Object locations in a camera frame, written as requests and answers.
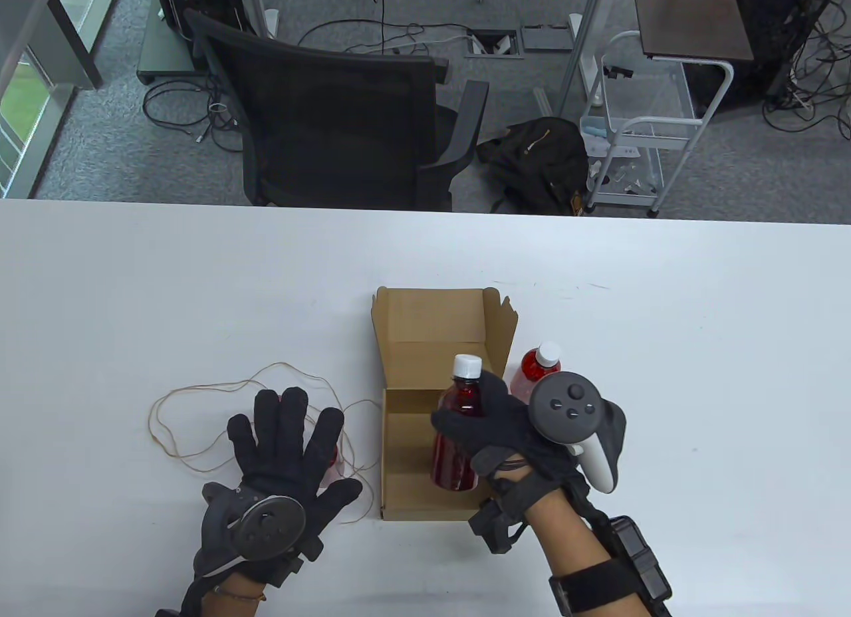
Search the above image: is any brown cardboard box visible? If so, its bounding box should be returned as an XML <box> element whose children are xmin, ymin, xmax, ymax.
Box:
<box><xmin>371</xmin><ymin>286</ymin><xmax>519</xmax><ymax>521</ymax></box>

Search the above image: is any black forearm strap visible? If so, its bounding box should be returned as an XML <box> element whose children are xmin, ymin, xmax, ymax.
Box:
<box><xmin>548</xmin><ymin>557</ymin><xmax>639</xmax><ymax>617</ymax></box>

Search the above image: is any window with grey frame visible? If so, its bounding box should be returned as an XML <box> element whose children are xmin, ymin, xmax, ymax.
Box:
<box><xmin>0</xmin><ymin>0</ymin><xmax>127</xmax><ymax>199</ymax></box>

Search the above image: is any black mesh office chair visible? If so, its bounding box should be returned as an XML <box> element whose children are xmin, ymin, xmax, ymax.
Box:
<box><xmin>183</xmin><ymin>9</ymin><xmax>491</xmax><ymax>212</ymax></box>

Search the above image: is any long black floor cable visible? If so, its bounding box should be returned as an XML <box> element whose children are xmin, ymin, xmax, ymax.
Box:
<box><xmin>297</xmin><ymin>0</ymin><xmax>466</xmax><ymax>53</ymax></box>

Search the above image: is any person's right hand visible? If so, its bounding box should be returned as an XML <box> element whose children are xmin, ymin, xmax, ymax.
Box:
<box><xmin>431</xmin><ymin>370</ymin><xmax>587</xmax><ymax>509</ymax></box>

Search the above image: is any person's left hand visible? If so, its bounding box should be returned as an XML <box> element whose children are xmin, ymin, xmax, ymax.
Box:
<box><xmin>227</xmin><ymin>388</ymin><xmax>364</xmax><ymax>586</ymax></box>

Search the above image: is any white wire trolley cart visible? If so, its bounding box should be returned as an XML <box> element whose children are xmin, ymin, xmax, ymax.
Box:
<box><xmin>577</xmin><ymin>31</ymin><xmax>735</xmax><ymax>219</ymax></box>

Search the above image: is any thin beige twine string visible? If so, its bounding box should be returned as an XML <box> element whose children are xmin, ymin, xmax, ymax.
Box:
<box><xmin>148</xmin><ymin>362</ymin><xmax>383</xmax><ymax>525</ymax></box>

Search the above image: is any person's right forearm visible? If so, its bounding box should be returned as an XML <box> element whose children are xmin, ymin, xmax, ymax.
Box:
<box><xmin>529</xmin><ymin>487</ymin><xmax>636</xmax><ymax>617</ymax></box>

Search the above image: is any black backpack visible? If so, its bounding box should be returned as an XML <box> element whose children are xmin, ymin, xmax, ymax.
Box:
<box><xmin>476</xmin><ymin>116</ymin><xmax>591</xmax><ymax>217</ymax></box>

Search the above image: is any person's left forearm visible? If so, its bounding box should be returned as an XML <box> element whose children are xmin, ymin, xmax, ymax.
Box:
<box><xmin>199</xmin><ymin>572</ymin><xmax>267</xmax><ymax>617</ymax></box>

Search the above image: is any dark brown side desk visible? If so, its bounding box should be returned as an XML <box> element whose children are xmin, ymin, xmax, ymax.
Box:
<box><xmin>630</xmin><ymin>0</ymin><xmax>755</xmax><ymax>62</ymax></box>

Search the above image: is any grey and white controller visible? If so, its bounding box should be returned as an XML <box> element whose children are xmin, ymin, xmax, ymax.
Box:
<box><xmin>529</xmin><ymin>372</ymin><xmax>627</xmax><ymax>493</ymax></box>
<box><xmin>193</xmin><ymin>482</ymin><xmax>324</xmax><ymax>578</ymax></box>

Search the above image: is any open floor socket box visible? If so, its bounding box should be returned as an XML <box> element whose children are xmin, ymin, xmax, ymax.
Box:
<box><xmin>463</xmin><ymin>29</ymin><xmax>526</xmax><ymax>60</ymax></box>

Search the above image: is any grey floor cover plate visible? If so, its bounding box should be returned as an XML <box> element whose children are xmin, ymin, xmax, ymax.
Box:
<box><xmin>520</xmin><ymin>24</ymin><xmax>574</xmax><ymax>52</ymax></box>

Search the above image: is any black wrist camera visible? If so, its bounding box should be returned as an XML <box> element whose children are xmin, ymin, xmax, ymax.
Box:
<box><xmin>269</xmin><ymin>536</ymin><xmax>324</xmax><ymax>588</ymax></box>
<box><xmin>469</xmin><ymin>474</ymin><xmax>533</xmax><ymax>555</ymax></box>

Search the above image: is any dark grey stand base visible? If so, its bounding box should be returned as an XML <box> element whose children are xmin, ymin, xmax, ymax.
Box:
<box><xmin>136</xmin><ymin>0</ymin><xmax>207</xmax><ymax>86</ymax></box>

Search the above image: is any silver metal desk leg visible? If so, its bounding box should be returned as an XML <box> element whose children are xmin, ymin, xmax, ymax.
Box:
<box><xmin>557</xmin><ymin>0</ymin><xmax>609</xmax><ymax>116</ymax></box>

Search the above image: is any tangle of black cables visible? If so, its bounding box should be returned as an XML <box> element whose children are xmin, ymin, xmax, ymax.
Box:
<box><xmin>761</xmin><ymin>0</ymin><xmax>851</xmax><ymax>142</ymax></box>
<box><xmin>143</xmin><ymin>78</ymin><xmax>247</xmax><ymax>154</ymax></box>

